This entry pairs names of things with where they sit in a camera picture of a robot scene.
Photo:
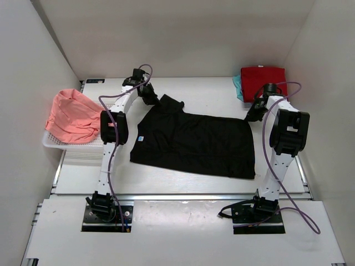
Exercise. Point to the black t-shirt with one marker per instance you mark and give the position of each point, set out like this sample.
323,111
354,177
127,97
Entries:
207,145

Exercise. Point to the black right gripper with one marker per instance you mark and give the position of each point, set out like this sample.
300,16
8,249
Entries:
253,112

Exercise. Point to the red folded t-shirt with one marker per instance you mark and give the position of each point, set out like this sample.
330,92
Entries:
253,78

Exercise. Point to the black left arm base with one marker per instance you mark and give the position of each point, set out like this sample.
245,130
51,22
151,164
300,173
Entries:
107,220

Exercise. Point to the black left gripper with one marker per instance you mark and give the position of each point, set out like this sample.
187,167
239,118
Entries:
150,96

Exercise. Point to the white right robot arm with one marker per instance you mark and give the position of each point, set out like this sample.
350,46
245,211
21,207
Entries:
287,138

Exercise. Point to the aluminium table rail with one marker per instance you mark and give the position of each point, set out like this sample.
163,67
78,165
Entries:
187,197

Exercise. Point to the teal folded t-shirt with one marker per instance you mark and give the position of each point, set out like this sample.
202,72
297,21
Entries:
237,83

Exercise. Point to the pink t-shirt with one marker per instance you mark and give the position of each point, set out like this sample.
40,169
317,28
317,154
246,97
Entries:
74,118

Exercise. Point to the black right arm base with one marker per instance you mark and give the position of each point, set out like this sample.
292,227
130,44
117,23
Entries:
254,216

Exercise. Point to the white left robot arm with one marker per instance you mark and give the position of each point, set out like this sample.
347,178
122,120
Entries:
114,134

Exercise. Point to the white plastic basket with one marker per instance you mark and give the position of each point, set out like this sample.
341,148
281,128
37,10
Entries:
94,147

